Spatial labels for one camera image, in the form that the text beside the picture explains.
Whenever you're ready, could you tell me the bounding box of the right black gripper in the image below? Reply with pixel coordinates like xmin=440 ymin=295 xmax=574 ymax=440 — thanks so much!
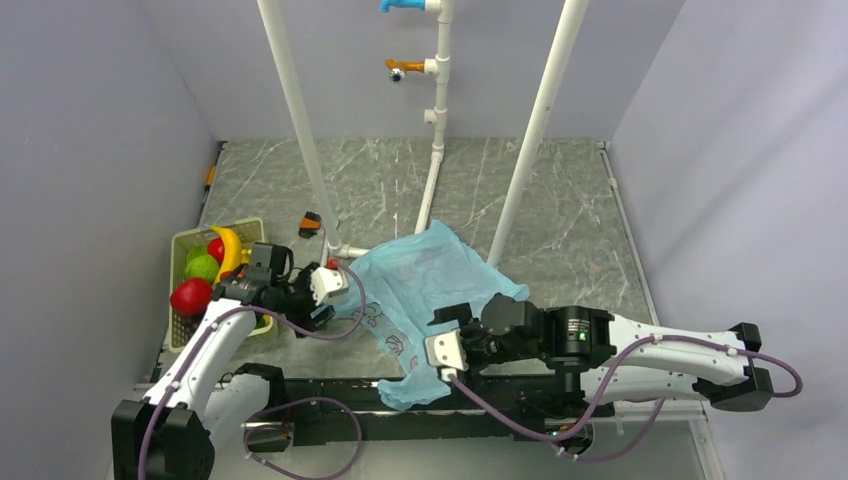
xmin=428 ymin=301 xmax=545 ymax=399

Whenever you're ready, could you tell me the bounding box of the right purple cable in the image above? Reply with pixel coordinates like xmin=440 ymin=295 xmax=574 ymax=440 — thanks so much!
xmin=443 ymin=334 xmax=804 ymax=465

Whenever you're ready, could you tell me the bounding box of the orange handled tool at wall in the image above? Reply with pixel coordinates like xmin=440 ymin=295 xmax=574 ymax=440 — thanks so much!
xmin=201 ymin=141 xmax=226 ymax=206

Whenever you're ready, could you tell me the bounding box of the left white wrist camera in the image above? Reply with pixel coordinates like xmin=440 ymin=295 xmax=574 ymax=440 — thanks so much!
xmin=309 ymin=259 xmax=350 ymax=305

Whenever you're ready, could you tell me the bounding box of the pale green fruit basket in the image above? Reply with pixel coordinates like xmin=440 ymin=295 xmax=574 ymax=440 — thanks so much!
xmin=167 ymin=217 xmax=279 ymax=353

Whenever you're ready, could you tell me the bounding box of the purple cable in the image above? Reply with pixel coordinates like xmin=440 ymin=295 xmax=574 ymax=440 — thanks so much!
xmin=443 ymin=334 xmax=804 ymax=465
xmin=136 ymin=262 xmax=367 ymax=480

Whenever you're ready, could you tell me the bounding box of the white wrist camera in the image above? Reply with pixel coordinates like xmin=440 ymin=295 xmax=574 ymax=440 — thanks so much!
xmin=309 ymin=259 xmax=350 ymax=305
xmin=424 ymin=329 xmax=469 ymax=383

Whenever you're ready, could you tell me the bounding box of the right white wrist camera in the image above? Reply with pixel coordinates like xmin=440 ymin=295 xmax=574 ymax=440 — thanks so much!
xmin=424 ymin=329 xmax=469 ymax=383

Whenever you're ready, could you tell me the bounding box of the white PVC pipe frame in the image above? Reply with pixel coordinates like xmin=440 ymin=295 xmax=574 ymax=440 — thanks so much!
xmin=255 ymin=0 xmax=592 ymax=268

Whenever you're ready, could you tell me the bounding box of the green fake fruit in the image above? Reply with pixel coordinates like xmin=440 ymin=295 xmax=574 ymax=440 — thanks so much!
xmin=184 ymin=246 xmax=220 ymax=284

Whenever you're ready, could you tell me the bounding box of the yellow fake banana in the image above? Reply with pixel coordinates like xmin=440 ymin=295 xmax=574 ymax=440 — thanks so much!
xmin=211 ymin=225 xmax=243 ymax=283

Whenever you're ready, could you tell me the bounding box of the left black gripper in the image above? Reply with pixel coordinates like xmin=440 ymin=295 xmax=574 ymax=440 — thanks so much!
xmin=271 ymin=262 xmax=335 ymax=336

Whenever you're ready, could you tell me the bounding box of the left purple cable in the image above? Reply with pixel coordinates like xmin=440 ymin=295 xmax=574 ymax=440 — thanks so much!
xmin=136 ymin=262 xmax=367 ymax=480

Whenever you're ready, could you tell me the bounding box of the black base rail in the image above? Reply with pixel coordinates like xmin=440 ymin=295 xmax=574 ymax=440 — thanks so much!
xmin=243 ymin=375 xmax=589 ymax=453

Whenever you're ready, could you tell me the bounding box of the red fake apple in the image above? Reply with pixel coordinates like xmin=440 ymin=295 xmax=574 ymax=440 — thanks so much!
xmin=170 ymin=277 xmax=213 ymax=317

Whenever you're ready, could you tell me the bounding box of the small orange black object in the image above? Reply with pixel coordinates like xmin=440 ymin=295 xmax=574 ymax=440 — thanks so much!
xmin=298 ymin=211 xmax=323 ymax=239

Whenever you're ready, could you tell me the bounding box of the light blue plastic bag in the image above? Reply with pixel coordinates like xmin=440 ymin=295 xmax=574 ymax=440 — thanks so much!
xmin=334 ymin=221 xmax=530 ymax=411

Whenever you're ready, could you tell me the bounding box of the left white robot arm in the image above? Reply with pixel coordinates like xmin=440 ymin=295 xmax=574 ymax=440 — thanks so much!
xmin=111 ymin=242 xmax=349 ymax=479

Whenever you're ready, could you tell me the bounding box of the small red fake fruit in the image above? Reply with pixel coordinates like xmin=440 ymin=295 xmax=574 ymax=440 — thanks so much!
xmin=206 ymin=237 xmax=226 ymax=265

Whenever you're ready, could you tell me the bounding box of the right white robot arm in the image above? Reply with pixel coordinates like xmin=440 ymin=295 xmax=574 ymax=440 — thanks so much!
xmin=424 ymin=294 xmax=776 ymax=418

